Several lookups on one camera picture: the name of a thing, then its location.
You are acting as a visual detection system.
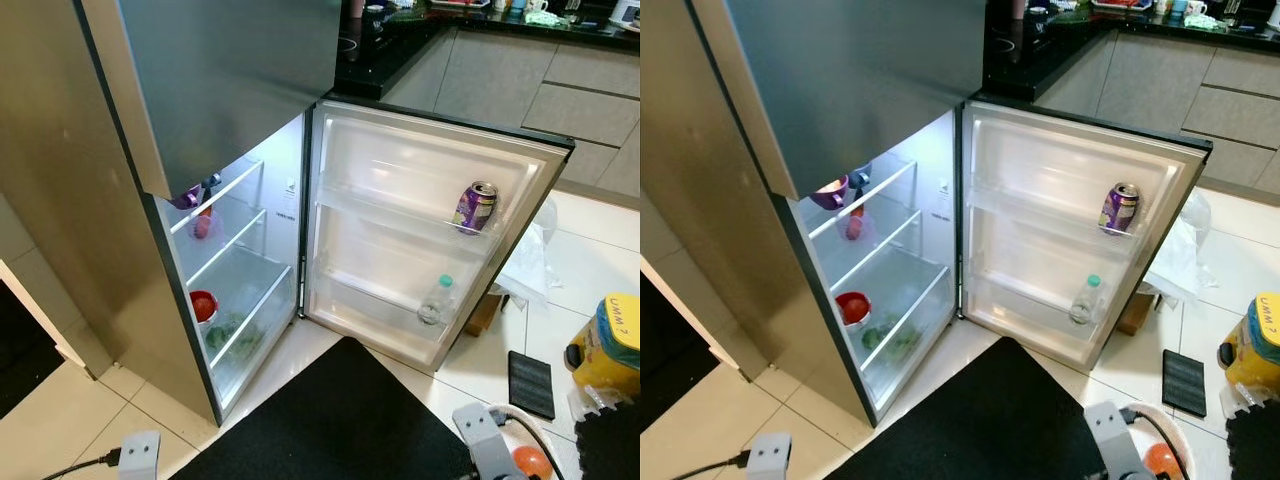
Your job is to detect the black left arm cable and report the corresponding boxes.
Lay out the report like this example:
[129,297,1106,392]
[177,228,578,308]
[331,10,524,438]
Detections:
[40,448,124,480]
[680,450,753,480]

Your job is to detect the green capped water bottle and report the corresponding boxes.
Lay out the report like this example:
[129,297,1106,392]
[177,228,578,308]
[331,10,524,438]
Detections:
[417,274,457,327]
[1068,274,1104,327]

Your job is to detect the orange red tomato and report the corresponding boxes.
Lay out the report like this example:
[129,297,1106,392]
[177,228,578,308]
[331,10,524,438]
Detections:
[511,446,554,480]
[1143,443,1184,479]

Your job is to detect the large brown cardboard box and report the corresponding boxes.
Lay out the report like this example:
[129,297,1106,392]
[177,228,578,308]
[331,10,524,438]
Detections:
[463,293,506,339]
[1115,293,1159,338]

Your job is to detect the black gym floor mat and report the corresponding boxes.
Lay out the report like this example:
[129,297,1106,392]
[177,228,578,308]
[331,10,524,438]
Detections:
[0,278,63,421]
[640,272,701,406]

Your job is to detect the small black ribbed mat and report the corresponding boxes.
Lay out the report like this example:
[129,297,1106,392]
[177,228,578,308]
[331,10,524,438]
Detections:
[1162,349,1208,419]
[507,350,557,422]

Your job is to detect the clear plastic wrap heap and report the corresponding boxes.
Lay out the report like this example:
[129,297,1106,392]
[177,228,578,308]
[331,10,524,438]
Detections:
[495,195,563,306]
[1143,190,1213,306]

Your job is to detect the steel fridge cabinet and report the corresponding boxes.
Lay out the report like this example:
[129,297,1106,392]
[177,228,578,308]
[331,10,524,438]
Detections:
[0,0,309,428]
[640,0,961,428]

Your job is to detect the black rug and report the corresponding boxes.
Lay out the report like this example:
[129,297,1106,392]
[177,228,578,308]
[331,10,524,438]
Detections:
[170,336,481,480]
[825,336,1126,480]

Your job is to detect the green leafy vegetables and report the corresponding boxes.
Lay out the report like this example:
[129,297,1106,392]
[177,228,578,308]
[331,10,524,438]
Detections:
[205,314,263,363]
[860,315,921,363]

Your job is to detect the black foam floor tile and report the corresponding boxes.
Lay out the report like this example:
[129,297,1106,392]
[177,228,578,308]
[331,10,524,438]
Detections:
[575,392,641,480]
[1225,390,1280,480]

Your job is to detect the steel fridge main door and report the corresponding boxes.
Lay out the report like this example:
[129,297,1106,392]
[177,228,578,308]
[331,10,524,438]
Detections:
[958,97,1214,374]
[303,96,577,374]

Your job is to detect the purple drink can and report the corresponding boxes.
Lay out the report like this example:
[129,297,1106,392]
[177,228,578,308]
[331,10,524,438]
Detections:
[1098,182,1141,237]
[453,181,499,236]

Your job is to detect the grey kitchen cabinets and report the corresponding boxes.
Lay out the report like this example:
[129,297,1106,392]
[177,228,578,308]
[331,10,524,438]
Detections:
[380,28,641,199]
[1035,28,1280,196]

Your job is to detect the black kitchen counter top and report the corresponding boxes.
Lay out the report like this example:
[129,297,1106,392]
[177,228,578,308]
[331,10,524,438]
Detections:
[335,0,641,101]
[985,0,1280,101]

